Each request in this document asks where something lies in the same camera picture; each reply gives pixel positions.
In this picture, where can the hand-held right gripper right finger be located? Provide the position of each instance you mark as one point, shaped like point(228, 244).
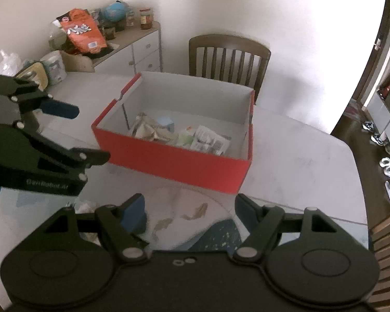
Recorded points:
point(247, 211)

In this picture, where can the red cardboard box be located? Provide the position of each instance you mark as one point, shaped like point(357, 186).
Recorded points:
point(182, 165)

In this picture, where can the blue mountain print table mat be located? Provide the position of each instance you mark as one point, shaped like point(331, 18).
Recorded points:
point(188, 208)

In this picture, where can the white storage cabinet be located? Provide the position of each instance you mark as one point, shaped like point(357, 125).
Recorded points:
point(382, 110)

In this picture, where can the red lid jar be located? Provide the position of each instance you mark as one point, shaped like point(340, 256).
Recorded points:
point(146, 19)

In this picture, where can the beige packet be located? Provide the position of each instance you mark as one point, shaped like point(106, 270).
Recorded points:
point(149, 130)

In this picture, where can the clear blister packet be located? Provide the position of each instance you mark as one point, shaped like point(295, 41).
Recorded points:
point(211, 141)

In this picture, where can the small glass jar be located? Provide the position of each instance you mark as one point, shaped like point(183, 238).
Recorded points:
point(131, 18)

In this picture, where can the green yellow box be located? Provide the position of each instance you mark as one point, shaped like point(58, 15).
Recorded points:
point(35, 74)

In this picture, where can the light blue carton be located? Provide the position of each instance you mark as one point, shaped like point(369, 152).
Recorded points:
point(165, 123)

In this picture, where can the orange snack bag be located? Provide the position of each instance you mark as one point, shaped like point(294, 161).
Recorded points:
point(83, 32)

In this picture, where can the dark sneaker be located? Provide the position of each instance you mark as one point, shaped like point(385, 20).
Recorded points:
point(369, 125)
point(379, 139)

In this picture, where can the white shoe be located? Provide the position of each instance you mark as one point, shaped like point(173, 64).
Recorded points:
point(388, 168)

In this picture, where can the brown door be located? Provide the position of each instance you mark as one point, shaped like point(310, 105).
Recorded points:
point(382, 22)

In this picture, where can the white sideboard cabinet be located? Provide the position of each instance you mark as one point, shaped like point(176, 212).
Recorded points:
point(143, 48)

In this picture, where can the toilet roll packet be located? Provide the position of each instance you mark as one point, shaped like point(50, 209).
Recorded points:
point(55, 68)

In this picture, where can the clear plastic bag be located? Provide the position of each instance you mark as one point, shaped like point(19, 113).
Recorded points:
point(8, 63)

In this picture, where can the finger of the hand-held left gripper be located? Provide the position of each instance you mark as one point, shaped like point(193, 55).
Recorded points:
point(60, 109)
point(84, 159)

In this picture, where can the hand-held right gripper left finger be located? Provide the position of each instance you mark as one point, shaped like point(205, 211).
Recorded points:
point(135, 213)

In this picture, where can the dark blue speckled mat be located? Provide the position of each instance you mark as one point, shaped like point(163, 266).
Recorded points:
point(221, 237)

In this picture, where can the blue globe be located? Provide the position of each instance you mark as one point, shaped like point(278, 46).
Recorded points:
point(114, 13)

